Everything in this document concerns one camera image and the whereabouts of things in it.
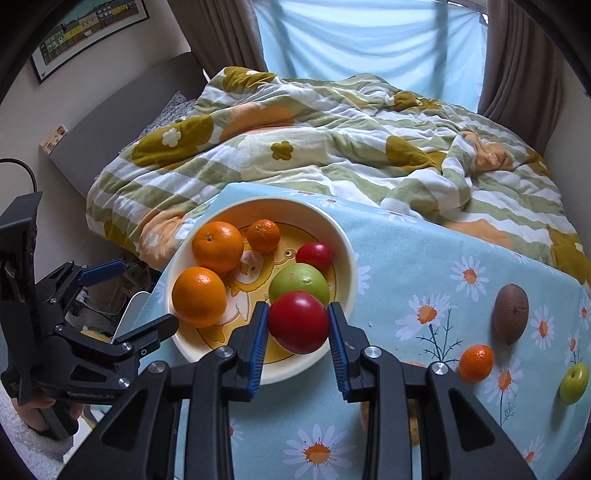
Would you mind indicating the green apple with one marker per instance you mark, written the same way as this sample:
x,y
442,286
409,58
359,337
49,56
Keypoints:
x,y
299,282
574,384

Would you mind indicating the grey bed headboard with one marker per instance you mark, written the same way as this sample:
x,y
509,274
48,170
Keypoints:
x,y
115,110

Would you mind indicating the framed wall poster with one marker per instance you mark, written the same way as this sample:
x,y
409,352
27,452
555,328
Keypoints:
x,y
87,27

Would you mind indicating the light blue window cloth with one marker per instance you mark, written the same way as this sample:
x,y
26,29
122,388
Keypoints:
x,y
369,41

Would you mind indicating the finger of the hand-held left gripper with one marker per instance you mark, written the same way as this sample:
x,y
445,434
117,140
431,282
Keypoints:
x,y
101,271
147,332

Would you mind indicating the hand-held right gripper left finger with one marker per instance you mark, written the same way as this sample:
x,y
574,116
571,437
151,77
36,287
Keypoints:
x,y
258,350

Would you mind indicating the red tomato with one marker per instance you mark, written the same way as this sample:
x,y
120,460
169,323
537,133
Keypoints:
x,y
314,256
298,321

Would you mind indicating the person's left forearm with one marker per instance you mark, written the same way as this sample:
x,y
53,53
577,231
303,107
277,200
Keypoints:
x,y
23,452

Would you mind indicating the green floral striped blanket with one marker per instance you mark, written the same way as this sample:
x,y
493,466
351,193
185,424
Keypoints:
x,y
346,138

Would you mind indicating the brown passion fruit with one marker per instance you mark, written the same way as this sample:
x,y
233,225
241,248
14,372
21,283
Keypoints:
x,y
510,318

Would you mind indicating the small mandarin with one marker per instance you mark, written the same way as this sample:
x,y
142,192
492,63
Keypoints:
x,y
475,363
263,235

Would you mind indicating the cream bowl with duck print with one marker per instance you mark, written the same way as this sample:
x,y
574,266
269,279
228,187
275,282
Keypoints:
x,y
323,230

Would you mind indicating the blue daisy print tablecloth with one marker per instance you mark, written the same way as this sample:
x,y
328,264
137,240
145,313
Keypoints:
x,y
415,258

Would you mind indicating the grey patterned pillow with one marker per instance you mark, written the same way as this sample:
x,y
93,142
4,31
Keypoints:
x,y
173,110

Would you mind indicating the large orange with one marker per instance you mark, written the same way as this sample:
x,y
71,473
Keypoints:
x,y
217,247
199,296

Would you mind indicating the brown curtain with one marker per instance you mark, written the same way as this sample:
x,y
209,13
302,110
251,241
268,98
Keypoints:
x,y
221,32
521,64

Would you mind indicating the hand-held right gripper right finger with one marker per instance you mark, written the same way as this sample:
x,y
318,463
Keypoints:
x,y
337,350

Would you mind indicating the person's left hand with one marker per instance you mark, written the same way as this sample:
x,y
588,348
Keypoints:
x,y
30,410

